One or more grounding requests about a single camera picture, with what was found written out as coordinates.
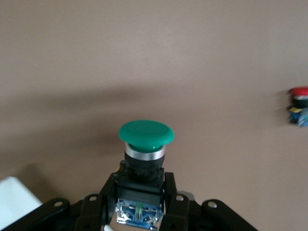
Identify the green push button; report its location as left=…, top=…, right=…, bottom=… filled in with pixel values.
left=115, top=119, right=175, bottom=231

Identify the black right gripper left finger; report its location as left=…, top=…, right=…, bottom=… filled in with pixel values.
left=81, top=172, right=121, bottom=231

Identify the red push button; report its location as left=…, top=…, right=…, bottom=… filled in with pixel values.
left=285, top=86, right=308, bottom=128

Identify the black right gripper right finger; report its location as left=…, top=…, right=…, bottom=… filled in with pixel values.
left=160, top=172, right=193, bottom=231

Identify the white drawer cabinet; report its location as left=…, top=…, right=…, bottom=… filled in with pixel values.
left=0, top=177, right=44, bottom=230

